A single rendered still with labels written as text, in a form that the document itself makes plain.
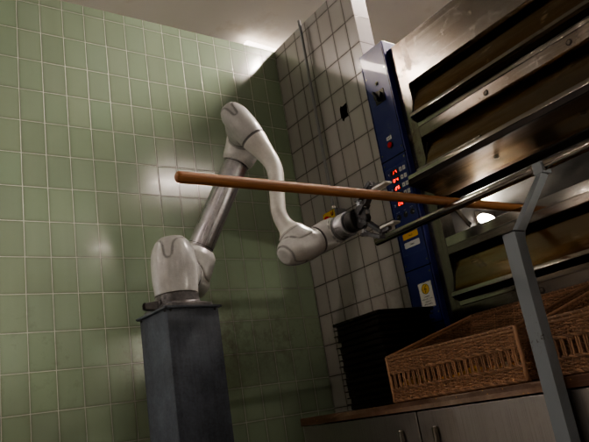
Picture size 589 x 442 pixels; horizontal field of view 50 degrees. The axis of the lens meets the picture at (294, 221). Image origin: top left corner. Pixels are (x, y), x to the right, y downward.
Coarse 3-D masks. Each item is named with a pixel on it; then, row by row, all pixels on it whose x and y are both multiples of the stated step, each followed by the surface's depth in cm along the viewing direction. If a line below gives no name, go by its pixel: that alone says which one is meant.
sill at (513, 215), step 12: (588, 180) 210; (564, 192) 217; (576, 192) 214; (540, 204) 224; (552, 204) 221; (504, 216) 236; (516, 216) 232; (480, 228) 245; (492, 228) 241; (456, 240) 254
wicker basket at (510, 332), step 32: (576, 288) 208; (480, 320) 239; (512, 320) 226; (416, 352) 203; (448, 352) 192; (480, 352) 182; (512, 352) 173; (416, 384) 202; (448, 384) 192; (480, 384) 182; (512, 384) 173
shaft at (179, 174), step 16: (176, 176) 155; (192, 176) 156; (208, 176) 159; (224, 176) 162; (304, 192) 178; (320, 192) 181; (336, 192) 184; (352, 192) 187; (368, 192) 191; (384, 192) 195; (400, 192) 200; (480, 208) 224; (496, 208) 228; (512, 208) 234
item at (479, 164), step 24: (576, 96) 199; (528, 120) 213; (552, 120) 212; (576, 120) 212; (480, 144) 229; (504, 144) 226; (528, 144) 226; (552, 144) 226; (432, 168) 247; (456, 168) 243; (480, 168) 243; (432, 192) 262
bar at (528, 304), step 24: (528, 168) 186; (480, 192) 200; (432, 216) 215; (528, 216) 170; (384, 240) 235; (504, 240) 165; (528, 264) 162; (528, 288) 159; (528, 312) 159; (552, 360) 154; (552, 384) 152; (552, 408) 152; (576, 432) 150
